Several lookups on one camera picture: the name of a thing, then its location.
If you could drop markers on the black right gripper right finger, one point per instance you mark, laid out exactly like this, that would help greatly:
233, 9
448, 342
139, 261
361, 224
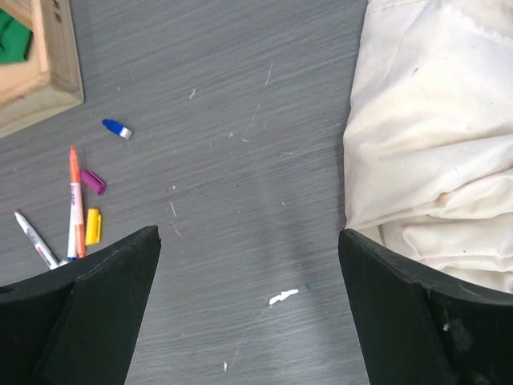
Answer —
417, 325

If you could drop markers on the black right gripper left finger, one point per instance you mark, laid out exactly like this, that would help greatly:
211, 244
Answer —
78, 324

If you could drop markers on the orange highlighter pen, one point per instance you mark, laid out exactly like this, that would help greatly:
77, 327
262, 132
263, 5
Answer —
77, 205

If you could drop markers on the yellow pen cap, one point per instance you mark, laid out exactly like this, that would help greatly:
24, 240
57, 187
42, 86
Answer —
93, 227

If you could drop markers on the purple pen cap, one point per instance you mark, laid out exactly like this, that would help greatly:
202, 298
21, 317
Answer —
94, 182

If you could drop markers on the blue white pen cap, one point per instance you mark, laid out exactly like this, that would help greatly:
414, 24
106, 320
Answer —
117, 128

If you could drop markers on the white marker blue end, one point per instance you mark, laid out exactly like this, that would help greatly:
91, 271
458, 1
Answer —
71, 245

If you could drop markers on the white marker orange tip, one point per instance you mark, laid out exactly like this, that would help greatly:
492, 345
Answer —
38, 243

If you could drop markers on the beige cloth bag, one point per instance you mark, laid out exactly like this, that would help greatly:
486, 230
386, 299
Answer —
428, 143

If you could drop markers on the wooden rack base tray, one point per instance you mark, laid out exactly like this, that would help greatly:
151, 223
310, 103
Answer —
49, 82

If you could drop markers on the green cloth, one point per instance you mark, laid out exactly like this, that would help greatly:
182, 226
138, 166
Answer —
15, 40

